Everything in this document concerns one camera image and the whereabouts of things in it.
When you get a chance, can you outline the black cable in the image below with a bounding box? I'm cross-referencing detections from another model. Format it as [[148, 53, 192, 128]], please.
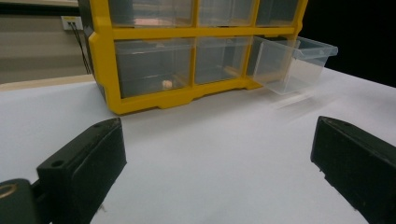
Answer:
[[70, 21, 93, 76]]

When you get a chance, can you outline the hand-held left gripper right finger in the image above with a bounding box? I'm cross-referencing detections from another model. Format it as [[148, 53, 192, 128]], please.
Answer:
[[310, 116, 396, 224]]

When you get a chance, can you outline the white wall socket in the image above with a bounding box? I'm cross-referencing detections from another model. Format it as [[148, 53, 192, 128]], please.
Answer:
[[61, 15, 84, 31]]

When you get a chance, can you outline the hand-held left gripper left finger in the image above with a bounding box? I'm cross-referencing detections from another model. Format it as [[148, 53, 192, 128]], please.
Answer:
[[35, 117, 128, 224]]

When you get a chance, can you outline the clear plastic drawer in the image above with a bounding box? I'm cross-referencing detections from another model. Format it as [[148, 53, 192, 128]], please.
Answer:
[[114, 37, 195, 99], [255, 0, 301, 27], [251, 35, 339, 96], [107, 0, 194, 28], [198, 0, 257, 27], [194, 35, 252, 85]]

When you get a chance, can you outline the yellow drawer cabinet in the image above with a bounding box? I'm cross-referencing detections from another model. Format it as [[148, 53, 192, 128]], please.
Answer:
[[78, 0, 309, 116]]

